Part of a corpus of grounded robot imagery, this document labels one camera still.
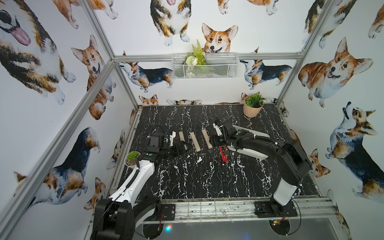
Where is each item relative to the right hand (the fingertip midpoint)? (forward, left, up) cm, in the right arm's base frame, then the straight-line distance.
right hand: (211, 139), depth 90 cm
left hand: (-8, +13, +6) cm, 17 cm away
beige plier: (+7, +20, -7) cm, 22 cm away
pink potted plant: (+27, -30, +2) cm, 41 cm away
